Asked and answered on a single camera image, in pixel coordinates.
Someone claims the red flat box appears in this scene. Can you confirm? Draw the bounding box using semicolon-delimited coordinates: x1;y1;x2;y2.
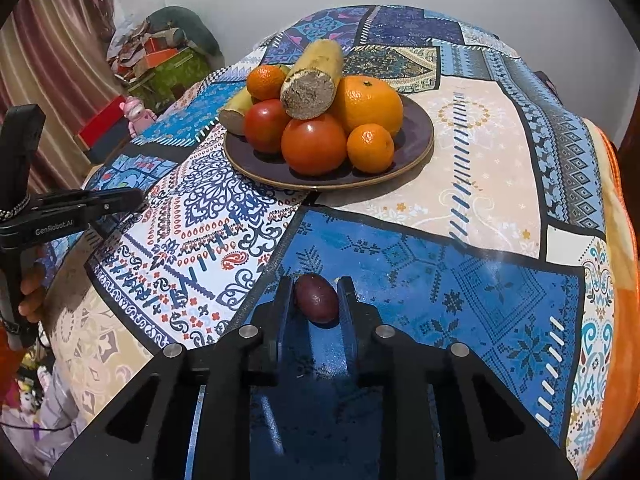
77;94;128;163

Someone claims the pale purple cloth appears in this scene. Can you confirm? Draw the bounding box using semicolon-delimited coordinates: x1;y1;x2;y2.
30;360;91;441

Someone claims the striped brown curtain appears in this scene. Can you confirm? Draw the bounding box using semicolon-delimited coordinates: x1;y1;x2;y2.
0;0;118;196

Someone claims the patchwork printed blanket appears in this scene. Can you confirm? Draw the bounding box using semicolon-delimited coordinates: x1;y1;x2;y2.
35;4;621;480

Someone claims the dark purple plum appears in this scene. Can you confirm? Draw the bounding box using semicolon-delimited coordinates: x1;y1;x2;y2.
293;273;340;324

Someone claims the small tangerine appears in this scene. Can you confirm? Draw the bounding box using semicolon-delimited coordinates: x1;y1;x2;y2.
246;65;291;102
347;123;396;174

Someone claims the person's left hand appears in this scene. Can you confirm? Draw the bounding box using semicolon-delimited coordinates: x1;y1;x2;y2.
19;262;49;324

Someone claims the orange blanket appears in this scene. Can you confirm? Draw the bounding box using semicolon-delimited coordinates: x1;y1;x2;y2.
575;120;640;480

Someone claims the large orange with green stem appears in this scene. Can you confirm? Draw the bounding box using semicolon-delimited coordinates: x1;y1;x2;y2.
327;75;404;136

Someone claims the crumpled patterned cloth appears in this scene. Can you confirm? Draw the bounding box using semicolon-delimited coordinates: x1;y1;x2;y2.
107;20;156;81

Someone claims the dark purple plate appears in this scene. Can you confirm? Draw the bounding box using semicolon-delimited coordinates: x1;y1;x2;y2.
223;91;435;191

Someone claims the thin black cable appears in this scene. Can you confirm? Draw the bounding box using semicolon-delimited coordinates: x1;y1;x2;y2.
0;421;77;434

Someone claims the pink toy figure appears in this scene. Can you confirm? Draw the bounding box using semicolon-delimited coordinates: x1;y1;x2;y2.
120;96;158;136

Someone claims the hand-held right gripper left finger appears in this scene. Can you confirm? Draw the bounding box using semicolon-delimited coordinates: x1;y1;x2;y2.
47;276;296;480

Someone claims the orange box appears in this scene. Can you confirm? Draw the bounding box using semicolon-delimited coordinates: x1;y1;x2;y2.
140;47;183;73

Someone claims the red tomato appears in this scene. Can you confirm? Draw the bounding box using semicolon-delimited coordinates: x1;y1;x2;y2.
243;99;292;155
281;114;349;177

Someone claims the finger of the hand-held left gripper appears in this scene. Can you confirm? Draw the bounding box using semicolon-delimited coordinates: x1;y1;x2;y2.
30;187;147;222

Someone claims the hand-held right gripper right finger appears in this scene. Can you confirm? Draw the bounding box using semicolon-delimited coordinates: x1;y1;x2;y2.
336;276;578;480

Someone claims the braided wrist strap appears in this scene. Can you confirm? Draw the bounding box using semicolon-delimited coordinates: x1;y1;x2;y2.
0;194;32;221

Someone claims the grey cushion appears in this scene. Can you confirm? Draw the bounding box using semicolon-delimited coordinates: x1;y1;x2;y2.
145;6;221;56

